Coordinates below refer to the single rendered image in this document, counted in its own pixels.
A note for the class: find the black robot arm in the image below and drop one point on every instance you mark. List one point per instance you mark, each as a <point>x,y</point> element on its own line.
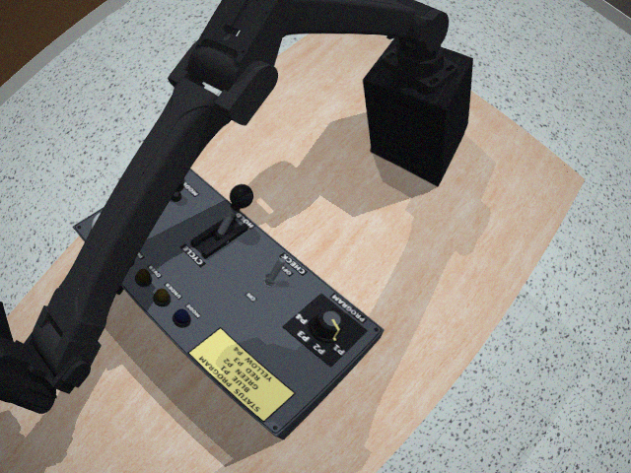
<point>237,66</point>

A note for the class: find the dark grey control console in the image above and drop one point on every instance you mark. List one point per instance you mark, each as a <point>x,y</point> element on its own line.
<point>274,342</point>

